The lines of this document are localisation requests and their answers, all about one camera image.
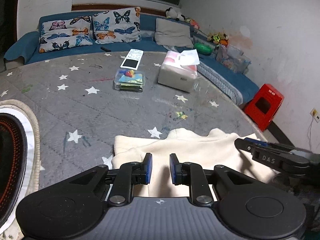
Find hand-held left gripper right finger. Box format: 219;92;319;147
169;153;275;207

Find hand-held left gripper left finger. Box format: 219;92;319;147
40;152;153;207

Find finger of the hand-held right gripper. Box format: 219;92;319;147
244;137;295;152
234;138;310;172

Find cream garment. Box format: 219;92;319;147
111;128;279;198

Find red plastic stool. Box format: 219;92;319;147
243;84;285;131

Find clear plastic storage bin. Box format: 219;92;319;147
215;44;251;74

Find clear plastic card box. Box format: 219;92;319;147
114;70;146;92

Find white tissue box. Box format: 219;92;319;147
157;49;200;92

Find grey star tablecloth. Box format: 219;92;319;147
0;51;268;240

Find green ball toy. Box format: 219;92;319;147
194;42;213;55

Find colourful plush toys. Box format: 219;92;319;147
207;32;230;47

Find white remote control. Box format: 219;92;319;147
120;49;145;70

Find round steel cooktop surround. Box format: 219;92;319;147
0;99;40;240

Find pink plush toy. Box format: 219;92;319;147
187;17;200;29

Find grey pillow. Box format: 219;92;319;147
154;17;194;48

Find black round induction cooktop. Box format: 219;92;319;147
0;114;27;214

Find butterfly print pillow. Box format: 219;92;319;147
39;16;93;53
92;7;142;43

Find black white plush toy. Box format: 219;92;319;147
165;7;187;22

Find blue sofa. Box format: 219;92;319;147
4;11;260;105

